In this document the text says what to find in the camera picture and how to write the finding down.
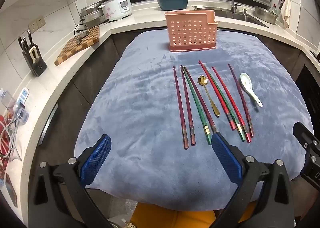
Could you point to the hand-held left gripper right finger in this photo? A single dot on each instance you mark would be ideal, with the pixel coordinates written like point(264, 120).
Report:
point(226, 160)

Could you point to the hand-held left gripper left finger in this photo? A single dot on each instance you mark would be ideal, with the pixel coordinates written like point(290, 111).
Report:
point(96, 160)

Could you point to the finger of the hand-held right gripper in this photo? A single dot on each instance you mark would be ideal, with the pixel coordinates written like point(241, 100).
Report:
point(305, 136)

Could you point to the green chopstick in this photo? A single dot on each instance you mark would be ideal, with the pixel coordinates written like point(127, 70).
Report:
point(231, 115)
point(197, 108)

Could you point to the purple chopstick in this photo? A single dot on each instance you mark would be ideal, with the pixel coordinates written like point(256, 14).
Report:
point(202, 103)
point(241, 95)
point(187, 105)

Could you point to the white ceramic spoon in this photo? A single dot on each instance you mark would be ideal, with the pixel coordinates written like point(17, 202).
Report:
point(245, 79)

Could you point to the gold flower spoon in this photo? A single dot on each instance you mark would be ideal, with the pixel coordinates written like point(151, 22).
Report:
point(202, 80)

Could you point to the pink perforated utensil holder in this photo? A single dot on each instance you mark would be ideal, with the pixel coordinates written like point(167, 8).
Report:
point(190, 30)

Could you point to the person's yellow clothing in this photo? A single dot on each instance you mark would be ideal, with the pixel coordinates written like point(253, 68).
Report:
point(175, 218)

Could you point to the blue-grey plush blanket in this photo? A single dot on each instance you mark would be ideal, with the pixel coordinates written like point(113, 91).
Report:
point(137, 93)

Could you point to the white power strip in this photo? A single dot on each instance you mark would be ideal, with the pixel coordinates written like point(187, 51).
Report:
point(23, 96)

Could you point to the black knife block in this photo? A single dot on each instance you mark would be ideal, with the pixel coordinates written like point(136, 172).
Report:
point(36, 64)

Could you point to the checkered wooden cutting board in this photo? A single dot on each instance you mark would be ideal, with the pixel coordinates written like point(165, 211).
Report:
point(75, 48)

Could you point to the white towel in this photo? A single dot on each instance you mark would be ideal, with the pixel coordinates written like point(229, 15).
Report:
point(287, 10)

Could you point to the steel colander bowl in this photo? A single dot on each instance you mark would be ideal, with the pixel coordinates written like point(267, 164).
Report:
point(265, 15)

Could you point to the green dish soap bottle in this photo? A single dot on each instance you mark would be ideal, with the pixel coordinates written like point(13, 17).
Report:
point(275, 9)

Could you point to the stainless steel sink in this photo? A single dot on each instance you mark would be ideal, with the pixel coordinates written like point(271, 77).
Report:
point(237, 16)

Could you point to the steel soap pump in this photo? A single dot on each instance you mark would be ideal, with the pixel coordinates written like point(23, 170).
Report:
point(244, 11)

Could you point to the steel steamer pot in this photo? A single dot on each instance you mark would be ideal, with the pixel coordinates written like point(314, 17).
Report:
point(91, 14)

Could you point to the white rice cooker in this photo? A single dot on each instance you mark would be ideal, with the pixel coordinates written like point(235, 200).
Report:
point(117, 8)

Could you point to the blue and yellow basin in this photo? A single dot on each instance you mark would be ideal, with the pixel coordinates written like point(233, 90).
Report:
point(172, 4)

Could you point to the white wall outlet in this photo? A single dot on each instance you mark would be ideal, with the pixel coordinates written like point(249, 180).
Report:
point(32, 26)
point(40, 21)

